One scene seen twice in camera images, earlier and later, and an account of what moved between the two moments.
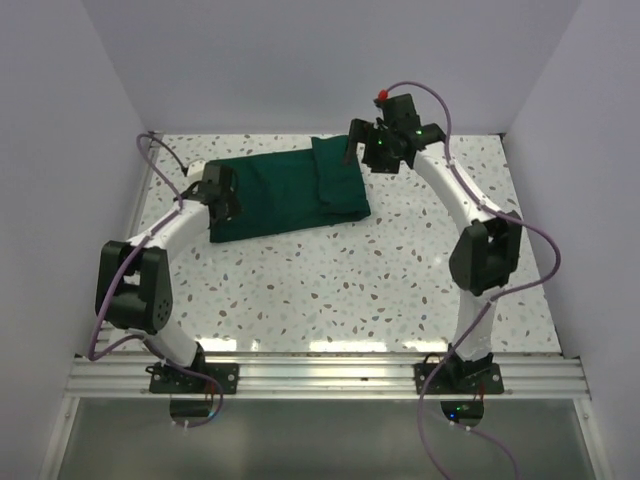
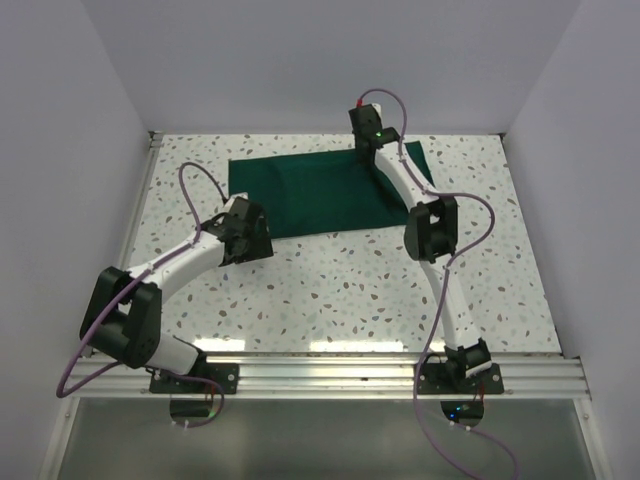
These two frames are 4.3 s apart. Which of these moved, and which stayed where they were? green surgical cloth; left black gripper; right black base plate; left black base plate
Moved: green surgical cloth; left black gripper
Stayed: right black base plate; left black base plate
